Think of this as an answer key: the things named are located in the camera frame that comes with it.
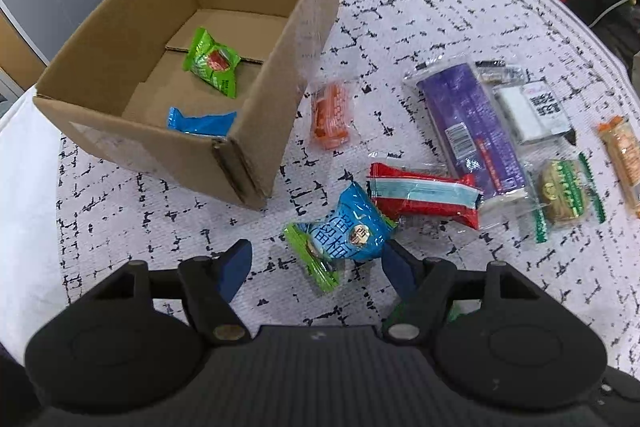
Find long purple snack packet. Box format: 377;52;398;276
402;57;531;208

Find patterned white blanket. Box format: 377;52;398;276
0;0;640;388

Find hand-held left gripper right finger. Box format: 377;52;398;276
382;238;551;343

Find white cable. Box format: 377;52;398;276
587;0;640;28

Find green snack packet red label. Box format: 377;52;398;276
182;27;242;100

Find red blue striped snack packet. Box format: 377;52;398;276
367;152;485;230

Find brown cardboard box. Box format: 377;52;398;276
32;0;342;210

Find blue plum candy packet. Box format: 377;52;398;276
292;181;398;264

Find small black white packet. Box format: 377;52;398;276
472;59;526;85

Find white black rice cake packet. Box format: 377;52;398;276
492;81;578;146

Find round biscuit packet green edges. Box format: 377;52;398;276
522;151;607;244

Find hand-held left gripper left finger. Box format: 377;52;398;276
67;238;253;344

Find orange tan snack bar packet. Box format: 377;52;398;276
596;114;640;220

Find plain white bed sheet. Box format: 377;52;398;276
0;84;76;353

